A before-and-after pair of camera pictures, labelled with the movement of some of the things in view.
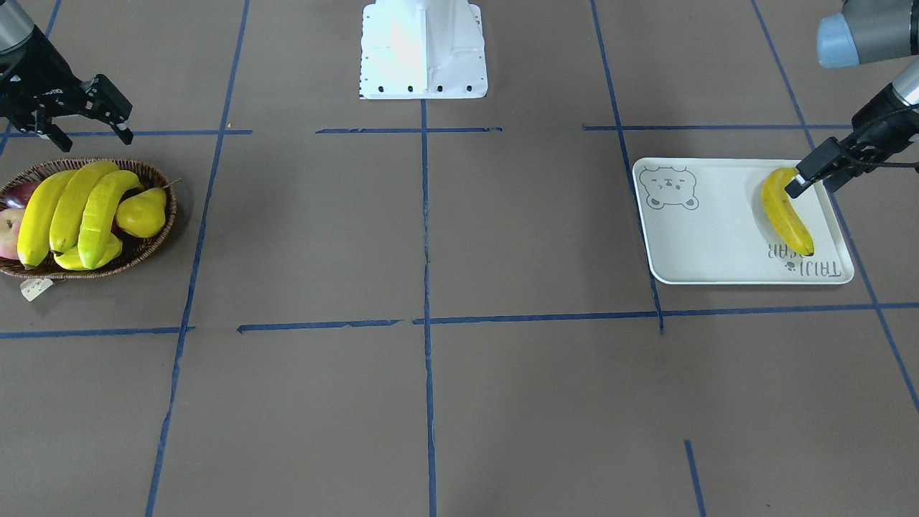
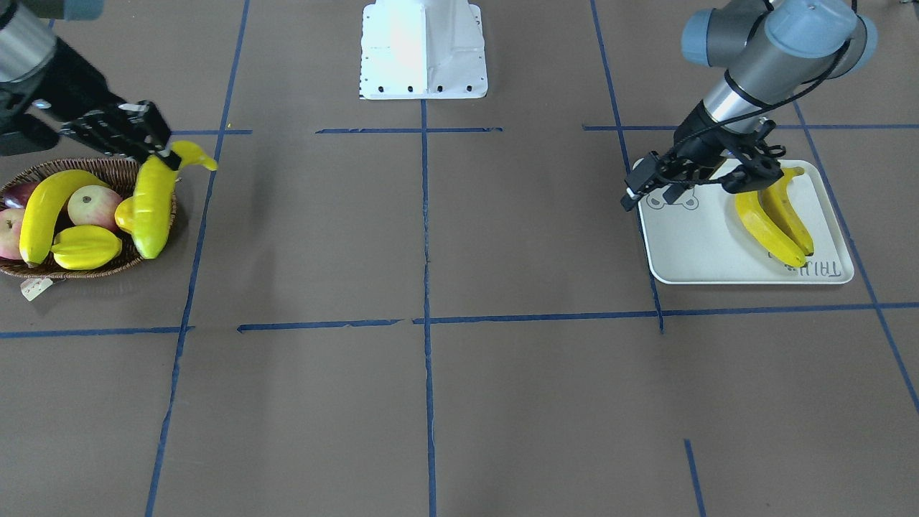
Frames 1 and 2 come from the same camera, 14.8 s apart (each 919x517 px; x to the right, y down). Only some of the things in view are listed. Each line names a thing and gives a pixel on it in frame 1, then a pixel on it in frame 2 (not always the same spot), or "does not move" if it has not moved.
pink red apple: (11, 220) does not move
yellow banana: (781, 212) does not move
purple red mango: (16, 196) does not move
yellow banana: (33, 243) → (775, 236)
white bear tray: (703, 220) does not move
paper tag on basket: (31, 287) does not move
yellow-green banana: (98, 216) → (146, 217)
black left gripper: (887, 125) → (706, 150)
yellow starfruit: (70, 259) does not move
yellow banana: (70, 200) → (41, 196)
